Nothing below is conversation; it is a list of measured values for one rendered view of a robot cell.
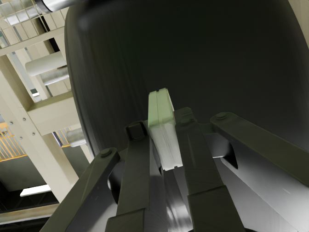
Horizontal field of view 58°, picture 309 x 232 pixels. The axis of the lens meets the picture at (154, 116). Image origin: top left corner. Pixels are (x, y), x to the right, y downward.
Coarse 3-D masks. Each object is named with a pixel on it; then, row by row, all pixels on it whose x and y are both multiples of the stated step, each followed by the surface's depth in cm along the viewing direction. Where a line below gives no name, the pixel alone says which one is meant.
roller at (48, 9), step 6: (36, 0) 32; (42, 0) 32; (48, 0) 32; (54, 0) 32; (60, 0) 32; (66, 0) 33; (72, 0) 33; (78, 0) 33; (84, 0) 34; (42, 6) 33; (48, 6) 33; (54, 6) 33; (60, 6) 33; (66, 6) 34; (48, 12) 34
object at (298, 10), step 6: (288, 0) 51; (294, 0) 49; (300, 0) 47; (306, 0) 45; (294, 6) 50; (300, 6) 48; (306, 6) 46; (294, 12) 50; (300, 12) 48; (306, 12) 46; (300, 18) 49; (306, 18) 47; (300, 24) 49; (306, 24) 48; (306, 30) 48; (306, 36) 49; (306, 42) 49
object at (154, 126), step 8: (152, 96) 20; (152, 104) 19; (152, 112) 17; (152, 120) 16; (152, 128) 15; (160, 128) 15; (152, 136) 16; (160, 136) 15; (160, 144) 16; (160, 152) 16; (168, 152) 16; (160, 160) 16; (168, 160) 16; (168, 168) 16
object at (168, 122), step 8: (160, 96) 20; (168, 96) 20; (160, 104) 18; (168, 104) 17; (160, 112) 17; (168, 112) 16; (160, 120) 16; (168, 120) 15; (168, 128) 15; (168, 136) 15; (176, 136) 15; (168, 144) 16; (176, 144) 16; (176, 152) 16; (176, 160) 16
